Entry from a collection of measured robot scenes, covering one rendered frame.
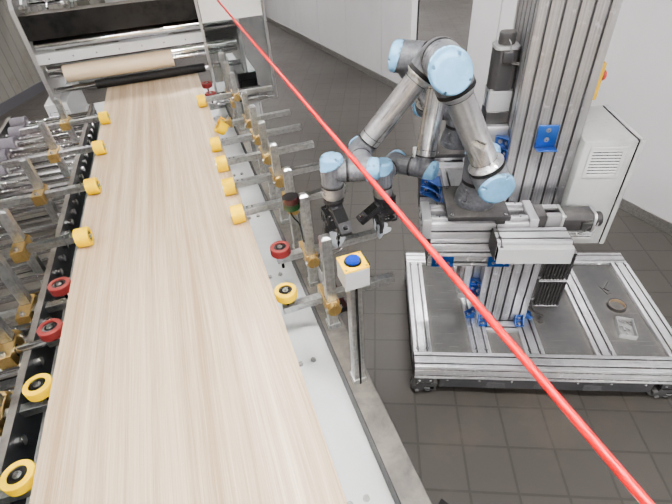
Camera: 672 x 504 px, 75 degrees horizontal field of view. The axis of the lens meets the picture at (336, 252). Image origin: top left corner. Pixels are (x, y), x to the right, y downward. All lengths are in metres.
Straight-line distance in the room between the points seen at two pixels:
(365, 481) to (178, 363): 0.66
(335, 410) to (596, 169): 1.30
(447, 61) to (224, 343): 1.05
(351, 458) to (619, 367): 1.42
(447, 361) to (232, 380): 1.17
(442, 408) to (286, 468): 1.27
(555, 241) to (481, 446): 1.01
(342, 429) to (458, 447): 0.83
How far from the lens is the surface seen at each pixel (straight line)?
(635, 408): 2.63
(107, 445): 1.38
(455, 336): 2.34
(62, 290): 1.93
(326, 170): 1.41
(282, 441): 1.23
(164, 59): 4.00
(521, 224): 1.79
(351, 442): 1.52
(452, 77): 1.31
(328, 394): 1.62
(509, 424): 2.36
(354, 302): 1.24
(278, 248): 1.75
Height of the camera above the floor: 1.97
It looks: 39 degrees down
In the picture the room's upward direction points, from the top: 4 degrees counter-clockwise
